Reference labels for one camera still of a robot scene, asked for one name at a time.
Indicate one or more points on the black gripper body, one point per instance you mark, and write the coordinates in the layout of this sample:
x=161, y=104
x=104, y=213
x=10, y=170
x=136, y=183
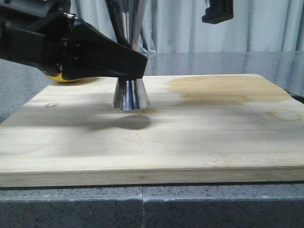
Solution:
x=35, y=33

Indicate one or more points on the grey curtain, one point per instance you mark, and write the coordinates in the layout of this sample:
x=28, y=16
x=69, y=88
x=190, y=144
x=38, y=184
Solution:
x=175, y=26

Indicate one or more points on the yellow lemon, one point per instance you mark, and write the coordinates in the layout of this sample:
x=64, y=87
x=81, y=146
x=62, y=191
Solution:
x=60, y=79

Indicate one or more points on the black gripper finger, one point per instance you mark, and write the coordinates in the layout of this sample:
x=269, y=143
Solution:
x=91, y=54
x=217, y=11

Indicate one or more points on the steel double jigger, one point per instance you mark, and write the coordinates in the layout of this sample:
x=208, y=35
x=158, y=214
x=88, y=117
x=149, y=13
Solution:
x=126, y=18

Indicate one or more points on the wooden cutting board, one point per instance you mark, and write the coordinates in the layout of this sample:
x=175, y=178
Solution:
x=224, y=128

